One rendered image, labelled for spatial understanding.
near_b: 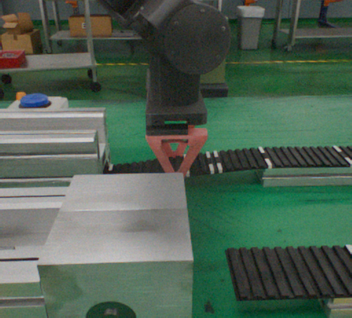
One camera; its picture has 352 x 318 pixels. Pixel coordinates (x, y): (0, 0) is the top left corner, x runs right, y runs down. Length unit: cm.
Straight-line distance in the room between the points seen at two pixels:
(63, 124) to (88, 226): 24
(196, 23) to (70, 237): 19
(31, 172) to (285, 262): 28
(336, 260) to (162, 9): 24
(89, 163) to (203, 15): 20
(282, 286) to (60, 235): 16
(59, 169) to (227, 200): 20
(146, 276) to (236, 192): 25
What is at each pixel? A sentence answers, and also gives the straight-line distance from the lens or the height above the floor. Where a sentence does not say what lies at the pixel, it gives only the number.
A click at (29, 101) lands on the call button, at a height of 85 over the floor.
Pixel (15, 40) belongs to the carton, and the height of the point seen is 17.
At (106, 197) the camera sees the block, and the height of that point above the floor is 87.
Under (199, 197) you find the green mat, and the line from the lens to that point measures 43.
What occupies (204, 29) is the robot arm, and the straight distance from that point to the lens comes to 30.
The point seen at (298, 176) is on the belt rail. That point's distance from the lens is 48.
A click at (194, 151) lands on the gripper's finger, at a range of 40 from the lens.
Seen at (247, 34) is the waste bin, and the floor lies 21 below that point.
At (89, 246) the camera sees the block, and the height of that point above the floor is 87.
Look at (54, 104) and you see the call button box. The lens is 58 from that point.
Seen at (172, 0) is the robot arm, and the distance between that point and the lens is 30.
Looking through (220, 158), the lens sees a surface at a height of 81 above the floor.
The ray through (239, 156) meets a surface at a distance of 46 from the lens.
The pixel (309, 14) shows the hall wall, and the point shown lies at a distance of 862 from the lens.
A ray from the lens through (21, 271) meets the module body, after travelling 24.
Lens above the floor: 102
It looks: 27 degrees down
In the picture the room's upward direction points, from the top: straight up
